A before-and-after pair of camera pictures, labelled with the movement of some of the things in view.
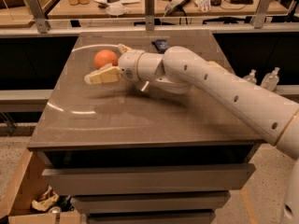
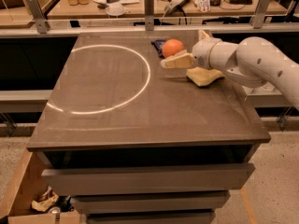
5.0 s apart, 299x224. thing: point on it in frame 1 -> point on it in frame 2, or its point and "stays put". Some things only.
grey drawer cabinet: x=139 y=153 stays put
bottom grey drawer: x=151 y=217 stays put
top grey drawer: x=145 y=179 stays put
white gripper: x=128 y=64 -> x=202 y=51
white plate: x=116 y=9 stays put
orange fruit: x=105 y=57 -> x=171 y=48
